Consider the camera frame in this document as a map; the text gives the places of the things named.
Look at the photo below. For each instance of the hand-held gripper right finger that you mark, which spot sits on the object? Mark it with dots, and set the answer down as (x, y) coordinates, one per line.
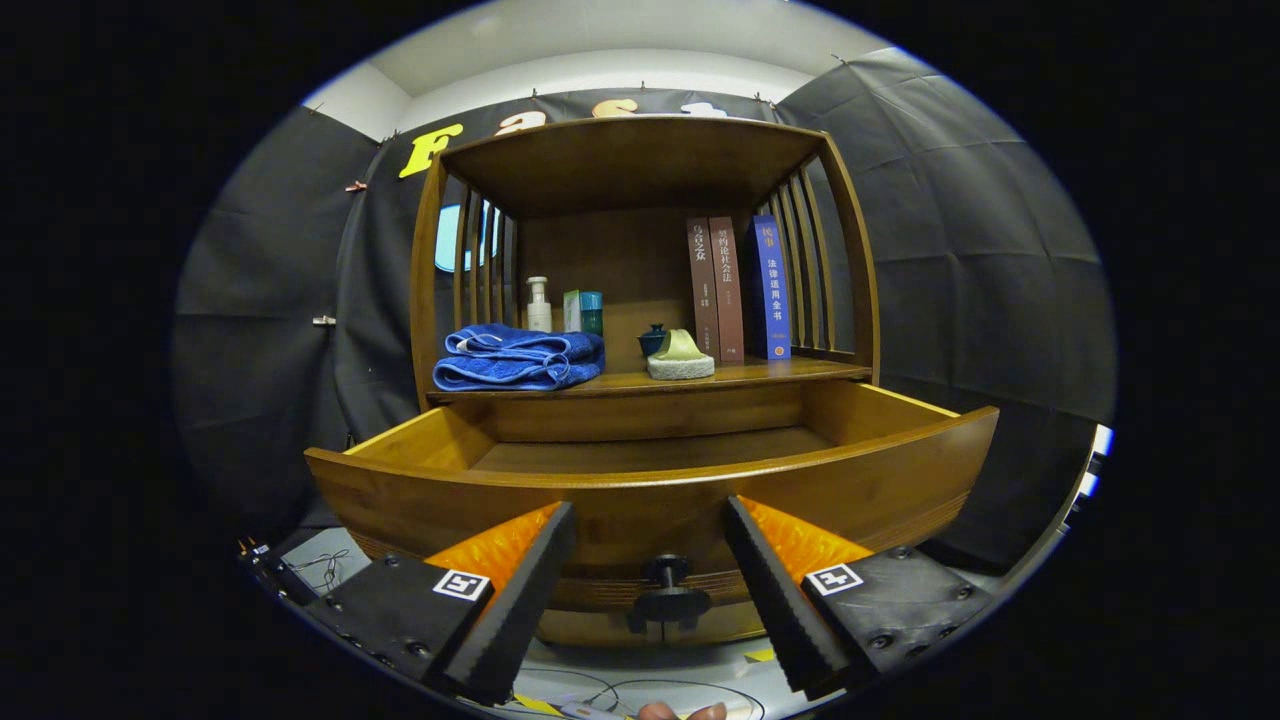
(780, 610)

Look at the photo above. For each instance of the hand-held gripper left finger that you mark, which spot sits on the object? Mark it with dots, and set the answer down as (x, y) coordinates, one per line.
(520, 610)

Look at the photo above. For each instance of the wooden drawer with black knob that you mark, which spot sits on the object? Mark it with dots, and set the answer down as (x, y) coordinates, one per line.
(650, 500)

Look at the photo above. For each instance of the green scrub brush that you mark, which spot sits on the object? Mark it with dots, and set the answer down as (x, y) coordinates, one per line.
(682, 365)

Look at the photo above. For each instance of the wooden countertop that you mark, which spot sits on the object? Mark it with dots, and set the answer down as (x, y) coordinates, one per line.
(760, 372)

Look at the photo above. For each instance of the wooden cabinet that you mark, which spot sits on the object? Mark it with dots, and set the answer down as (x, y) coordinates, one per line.
(620, 160)

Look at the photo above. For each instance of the yellow tape piece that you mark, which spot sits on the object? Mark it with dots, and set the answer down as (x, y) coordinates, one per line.
(760, 655)

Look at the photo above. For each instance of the folded blue towel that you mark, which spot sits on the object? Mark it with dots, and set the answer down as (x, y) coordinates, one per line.
(520, 360)

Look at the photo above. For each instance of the white pump bottle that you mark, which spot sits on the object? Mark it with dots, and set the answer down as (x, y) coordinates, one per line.
(539, 315)

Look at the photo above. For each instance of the blue lidded teacup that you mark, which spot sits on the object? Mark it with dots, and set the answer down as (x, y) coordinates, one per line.
(652, 342)

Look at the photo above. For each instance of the white and green box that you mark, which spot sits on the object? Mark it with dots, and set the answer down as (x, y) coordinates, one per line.
(572, 312)

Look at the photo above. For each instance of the blue book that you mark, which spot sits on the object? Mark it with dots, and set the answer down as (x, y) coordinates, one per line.
(772, 290)

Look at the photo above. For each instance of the reddish brown book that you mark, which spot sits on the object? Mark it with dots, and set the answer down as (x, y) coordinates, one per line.
(728, 290)

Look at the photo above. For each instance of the dark brown book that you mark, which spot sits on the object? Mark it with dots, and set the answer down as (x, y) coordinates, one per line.
(703, 290)

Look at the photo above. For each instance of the white panel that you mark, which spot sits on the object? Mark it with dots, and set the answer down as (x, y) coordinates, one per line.
(1100, 440)

